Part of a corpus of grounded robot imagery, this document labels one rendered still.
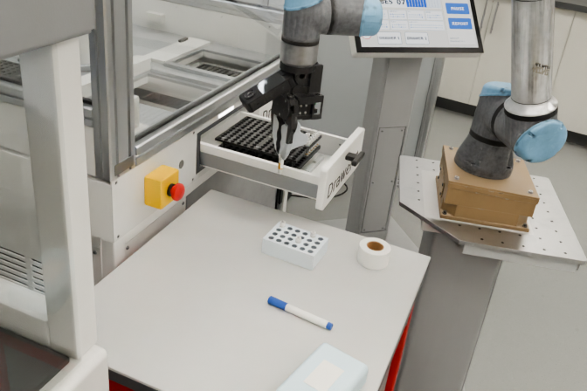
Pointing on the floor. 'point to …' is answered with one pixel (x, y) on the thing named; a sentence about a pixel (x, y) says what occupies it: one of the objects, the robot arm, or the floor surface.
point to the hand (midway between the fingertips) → (279, 153)
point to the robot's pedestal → (445, 306)
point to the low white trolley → (248, 305)
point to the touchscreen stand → (383, 152)
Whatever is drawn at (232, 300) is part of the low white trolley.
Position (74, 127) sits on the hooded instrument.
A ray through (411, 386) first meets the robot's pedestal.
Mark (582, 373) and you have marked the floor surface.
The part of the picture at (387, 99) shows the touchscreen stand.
